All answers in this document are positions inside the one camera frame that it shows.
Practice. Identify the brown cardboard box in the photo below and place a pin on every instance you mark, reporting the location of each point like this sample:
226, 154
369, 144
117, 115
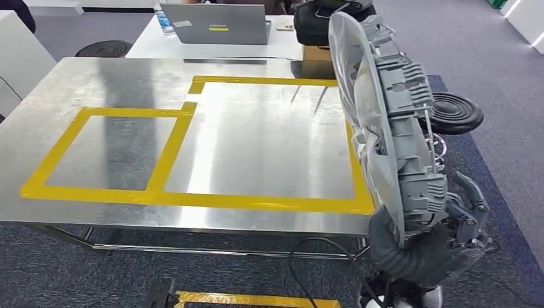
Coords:
316, 53

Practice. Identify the yellow tape on workbench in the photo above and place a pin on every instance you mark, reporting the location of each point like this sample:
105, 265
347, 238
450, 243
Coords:
170, 197

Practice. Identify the dark seat back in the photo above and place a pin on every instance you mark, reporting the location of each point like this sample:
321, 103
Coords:
17, 12

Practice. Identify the steel workbench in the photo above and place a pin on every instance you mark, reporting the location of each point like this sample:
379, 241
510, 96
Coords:
127, 80

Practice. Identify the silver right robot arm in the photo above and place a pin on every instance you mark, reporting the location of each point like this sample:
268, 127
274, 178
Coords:
431, 295

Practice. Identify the grey plastic wheel cover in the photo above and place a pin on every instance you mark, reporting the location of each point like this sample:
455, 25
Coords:
374, 127

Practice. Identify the white lit partition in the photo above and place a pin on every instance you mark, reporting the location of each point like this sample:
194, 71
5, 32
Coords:
527, 21

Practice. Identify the clear water bottle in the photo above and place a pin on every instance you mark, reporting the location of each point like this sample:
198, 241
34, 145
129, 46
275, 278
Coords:
165, 23

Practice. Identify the black ribbed round stool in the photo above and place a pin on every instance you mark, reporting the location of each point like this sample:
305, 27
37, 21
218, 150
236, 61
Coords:
454, 112
104, 49

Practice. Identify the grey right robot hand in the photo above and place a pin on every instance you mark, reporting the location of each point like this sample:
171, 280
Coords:
442, 259

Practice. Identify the black carry case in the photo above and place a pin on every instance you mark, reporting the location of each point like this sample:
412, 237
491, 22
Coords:
310, 25

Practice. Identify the green plastic crate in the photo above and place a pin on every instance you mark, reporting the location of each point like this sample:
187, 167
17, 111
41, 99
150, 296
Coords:
497, 3

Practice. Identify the yellow floor tape square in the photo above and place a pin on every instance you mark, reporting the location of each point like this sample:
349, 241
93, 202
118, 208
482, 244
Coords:
255, 299

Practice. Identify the white table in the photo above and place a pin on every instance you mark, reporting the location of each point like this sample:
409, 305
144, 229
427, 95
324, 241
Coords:
148, 46

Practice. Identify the grey laptop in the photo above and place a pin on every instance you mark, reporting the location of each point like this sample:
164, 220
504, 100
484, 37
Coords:
216, 23

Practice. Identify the small white card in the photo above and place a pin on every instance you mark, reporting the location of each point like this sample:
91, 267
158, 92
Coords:
284, 26

